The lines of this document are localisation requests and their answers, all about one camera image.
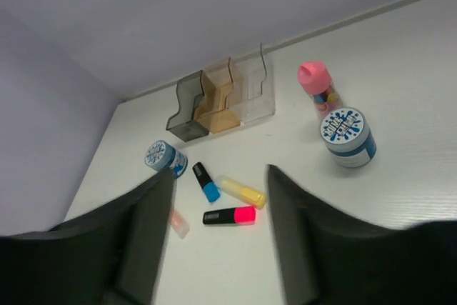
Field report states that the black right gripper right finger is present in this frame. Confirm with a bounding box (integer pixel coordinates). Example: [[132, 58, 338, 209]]
[[266, 165, 456, 304]]

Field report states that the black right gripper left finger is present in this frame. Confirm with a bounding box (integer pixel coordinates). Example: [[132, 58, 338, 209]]
[[1, 171, 174, 304]]

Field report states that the blue white round jar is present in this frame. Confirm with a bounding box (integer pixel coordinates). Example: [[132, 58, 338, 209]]
[[320, 107, 377, 168]]

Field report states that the orange pink highlighter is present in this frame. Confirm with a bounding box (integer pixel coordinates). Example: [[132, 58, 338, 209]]
[[171, 210, 190, 239]]

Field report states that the black pink highlighter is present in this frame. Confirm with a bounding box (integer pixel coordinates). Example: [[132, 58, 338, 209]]
[[202, 206, 256, 226]]

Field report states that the yellow highlighter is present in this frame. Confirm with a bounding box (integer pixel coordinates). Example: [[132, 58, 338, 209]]
[[215, 175, 266, 209]]

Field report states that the black blue highlighter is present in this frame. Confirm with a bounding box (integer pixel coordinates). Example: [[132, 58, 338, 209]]
[[192, 162, 220, 203]]

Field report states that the clear plastic bin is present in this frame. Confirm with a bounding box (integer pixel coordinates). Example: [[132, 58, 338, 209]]
[[239, 44, 276, 124]]

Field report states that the smoky grey plastic bin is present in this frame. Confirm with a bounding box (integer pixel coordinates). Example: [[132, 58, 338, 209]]
[[166, 70, 209, 142]]

